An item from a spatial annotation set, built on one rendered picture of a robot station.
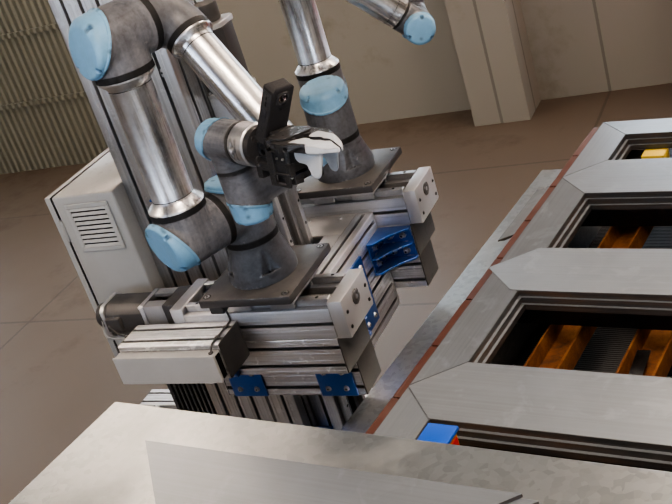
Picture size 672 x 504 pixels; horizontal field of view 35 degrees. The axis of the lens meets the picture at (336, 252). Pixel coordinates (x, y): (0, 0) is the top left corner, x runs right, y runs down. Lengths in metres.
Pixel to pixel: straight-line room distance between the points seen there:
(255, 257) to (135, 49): 0.50
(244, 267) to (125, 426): 0.48
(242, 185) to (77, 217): 0.81
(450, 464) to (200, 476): 0.39
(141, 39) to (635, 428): 1.11
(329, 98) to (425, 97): 3.42
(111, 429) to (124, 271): 0.74
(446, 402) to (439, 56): 3.98
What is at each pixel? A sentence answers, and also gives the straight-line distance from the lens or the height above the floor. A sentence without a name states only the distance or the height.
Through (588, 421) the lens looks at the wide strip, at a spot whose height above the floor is 0.85.
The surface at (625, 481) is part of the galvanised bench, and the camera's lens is 1.46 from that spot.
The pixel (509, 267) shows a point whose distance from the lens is 2.40.
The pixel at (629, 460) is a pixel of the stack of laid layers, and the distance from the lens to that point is 1.85.
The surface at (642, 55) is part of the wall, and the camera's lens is 5.61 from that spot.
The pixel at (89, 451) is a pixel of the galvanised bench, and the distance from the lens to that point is 1.90.
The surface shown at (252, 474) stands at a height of 1.07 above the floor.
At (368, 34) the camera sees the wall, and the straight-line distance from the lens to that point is 5.93.
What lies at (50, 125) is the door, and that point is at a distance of 7.22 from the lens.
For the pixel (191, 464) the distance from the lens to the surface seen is 1.70.
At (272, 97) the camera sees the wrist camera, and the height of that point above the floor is 1.53.
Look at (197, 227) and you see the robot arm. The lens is 2.10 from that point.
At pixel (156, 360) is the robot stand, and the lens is 2.31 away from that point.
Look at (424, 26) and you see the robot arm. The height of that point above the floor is 1.34.
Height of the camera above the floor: 2.00
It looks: 25 degrees down
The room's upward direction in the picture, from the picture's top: 18 degrees counter-clockwise
